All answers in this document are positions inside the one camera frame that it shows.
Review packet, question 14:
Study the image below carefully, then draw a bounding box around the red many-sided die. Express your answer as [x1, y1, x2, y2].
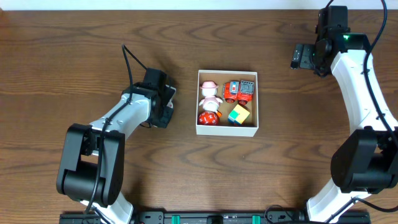
[198, 111, 220, 126]

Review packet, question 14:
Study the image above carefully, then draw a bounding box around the red toy truck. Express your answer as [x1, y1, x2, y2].
[222, 80, 254, 105]

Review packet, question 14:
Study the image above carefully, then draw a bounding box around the multicoloured puzzle cube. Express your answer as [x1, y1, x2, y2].
[228, 104, 250, 125]

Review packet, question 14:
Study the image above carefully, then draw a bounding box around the small wooden rattle drum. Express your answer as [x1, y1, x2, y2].
[167, 101, 174, 109]

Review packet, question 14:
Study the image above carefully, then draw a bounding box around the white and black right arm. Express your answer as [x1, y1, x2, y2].
[290, 3, 397, 223]

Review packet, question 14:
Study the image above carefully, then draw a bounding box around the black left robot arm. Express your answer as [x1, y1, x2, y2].
[56, 68, 176, 223]

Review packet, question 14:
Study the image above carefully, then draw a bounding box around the white cardboard box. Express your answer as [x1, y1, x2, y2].
[195, 70, 259, 137]

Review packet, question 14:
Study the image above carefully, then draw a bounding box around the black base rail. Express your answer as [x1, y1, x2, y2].
[59, 210, 371, 224]

